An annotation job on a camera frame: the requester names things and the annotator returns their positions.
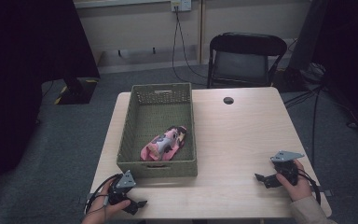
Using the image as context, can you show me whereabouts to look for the grey stand post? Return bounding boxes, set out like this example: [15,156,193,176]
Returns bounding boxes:
[287,0,328,73]

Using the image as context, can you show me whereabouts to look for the black floor cables bundle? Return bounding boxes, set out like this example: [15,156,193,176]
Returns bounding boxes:
[282,62,358,167]

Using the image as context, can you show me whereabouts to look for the black wall socket cable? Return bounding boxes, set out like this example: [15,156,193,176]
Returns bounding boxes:
[171,7,194,85]
[175,8,210,80]

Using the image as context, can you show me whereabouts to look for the person's right hand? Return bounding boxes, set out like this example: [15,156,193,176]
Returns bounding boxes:
[275,159,312,203]

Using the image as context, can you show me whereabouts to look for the person's left hand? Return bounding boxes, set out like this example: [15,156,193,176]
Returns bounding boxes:
[81,180,131,224]

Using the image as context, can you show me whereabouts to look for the dark curtain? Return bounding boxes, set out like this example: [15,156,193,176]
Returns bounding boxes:
[310,0,358,133]

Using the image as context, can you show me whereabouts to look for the black folding chair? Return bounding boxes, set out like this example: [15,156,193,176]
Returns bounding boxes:
[207,32,288,90]

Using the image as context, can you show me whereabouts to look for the green woven basket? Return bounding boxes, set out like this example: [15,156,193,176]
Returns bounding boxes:
[116,82,199,179]

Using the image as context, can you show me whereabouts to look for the black curtain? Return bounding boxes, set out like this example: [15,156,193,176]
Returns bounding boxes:
[0,0,101,209]

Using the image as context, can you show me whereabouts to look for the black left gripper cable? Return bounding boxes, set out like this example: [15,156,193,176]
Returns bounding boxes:
[83,173,123,217]

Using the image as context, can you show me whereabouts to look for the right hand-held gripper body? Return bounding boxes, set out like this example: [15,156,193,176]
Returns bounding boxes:
[269,150,306,187]

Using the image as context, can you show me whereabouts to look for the black stand base yellow stripes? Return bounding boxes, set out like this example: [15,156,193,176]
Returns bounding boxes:
[54,77,100,105]

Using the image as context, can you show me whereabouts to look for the white wall socket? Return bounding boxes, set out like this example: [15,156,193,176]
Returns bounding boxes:
[171,0,193,13]

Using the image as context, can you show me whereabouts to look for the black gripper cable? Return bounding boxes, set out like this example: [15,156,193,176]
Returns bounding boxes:
[83,173,123,217]
[297,168,322,206]

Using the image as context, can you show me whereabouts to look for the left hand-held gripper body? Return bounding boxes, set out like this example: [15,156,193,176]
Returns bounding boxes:
[107,170,137,204]

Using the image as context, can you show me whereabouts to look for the grey table edge bracket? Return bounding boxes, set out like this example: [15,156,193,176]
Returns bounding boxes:
[318,186,334,198]

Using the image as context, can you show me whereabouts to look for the pink cartoon print cloth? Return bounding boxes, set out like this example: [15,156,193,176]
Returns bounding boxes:
[140,125,188,162]

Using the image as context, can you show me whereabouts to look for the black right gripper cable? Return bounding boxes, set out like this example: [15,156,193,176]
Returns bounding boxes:
[297,168,322,206]

